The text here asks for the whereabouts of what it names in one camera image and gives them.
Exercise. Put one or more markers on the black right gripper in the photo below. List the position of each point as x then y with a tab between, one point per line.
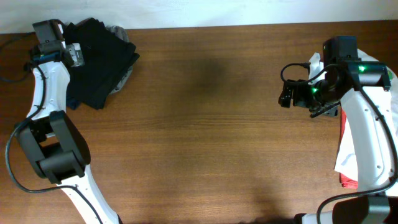
300	98

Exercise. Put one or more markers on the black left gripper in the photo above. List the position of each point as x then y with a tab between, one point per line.
50	49

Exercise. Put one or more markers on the black shorts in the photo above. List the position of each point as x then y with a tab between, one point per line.
106	60

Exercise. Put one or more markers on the red and white shirt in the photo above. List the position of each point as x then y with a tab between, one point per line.
346	163

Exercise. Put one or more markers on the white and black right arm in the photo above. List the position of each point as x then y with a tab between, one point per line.
362	89

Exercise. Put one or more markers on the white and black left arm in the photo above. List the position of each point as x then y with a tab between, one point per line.
52	144

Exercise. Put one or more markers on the folded grey garment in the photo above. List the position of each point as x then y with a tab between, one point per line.
120	33

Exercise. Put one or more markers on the folded navy blue garment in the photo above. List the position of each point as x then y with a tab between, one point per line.
73	103

